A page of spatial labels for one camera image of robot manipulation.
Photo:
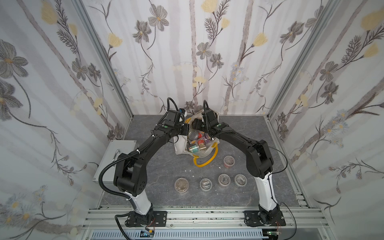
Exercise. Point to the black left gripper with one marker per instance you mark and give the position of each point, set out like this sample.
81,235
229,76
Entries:
184,129

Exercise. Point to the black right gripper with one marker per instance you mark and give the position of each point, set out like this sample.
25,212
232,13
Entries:
205,126

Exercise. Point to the white canvas tote bag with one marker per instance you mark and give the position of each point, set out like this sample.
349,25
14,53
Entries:
204,156

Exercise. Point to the red label seed jar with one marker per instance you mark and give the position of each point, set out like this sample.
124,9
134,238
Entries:
229,162

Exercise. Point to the large clear seed jar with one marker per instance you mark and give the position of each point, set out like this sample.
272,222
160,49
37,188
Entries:
181,185

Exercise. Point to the small clear seed jar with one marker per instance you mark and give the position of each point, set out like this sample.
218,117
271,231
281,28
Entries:
206,185

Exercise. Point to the clear jar dark seeds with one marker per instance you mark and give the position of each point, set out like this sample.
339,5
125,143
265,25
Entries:
224,180

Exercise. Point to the clear jar grey seeds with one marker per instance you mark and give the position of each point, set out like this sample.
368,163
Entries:
240,180

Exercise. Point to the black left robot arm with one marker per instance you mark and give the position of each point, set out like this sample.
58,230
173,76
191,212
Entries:
131,169

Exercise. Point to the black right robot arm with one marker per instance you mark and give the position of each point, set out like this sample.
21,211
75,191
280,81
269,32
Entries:
259,163

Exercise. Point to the red jar in bag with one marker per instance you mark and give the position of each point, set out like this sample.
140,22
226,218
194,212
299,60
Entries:
201,143

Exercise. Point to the green label jar in bag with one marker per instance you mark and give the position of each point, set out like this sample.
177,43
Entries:
193,148

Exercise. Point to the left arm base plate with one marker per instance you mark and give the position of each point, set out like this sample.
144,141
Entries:
152,219

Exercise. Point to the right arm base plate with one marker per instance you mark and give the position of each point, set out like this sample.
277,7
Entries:
263,218

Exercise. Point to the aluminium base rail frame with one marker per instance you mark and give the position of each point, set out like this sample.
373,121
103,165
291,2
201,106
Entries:
213,223

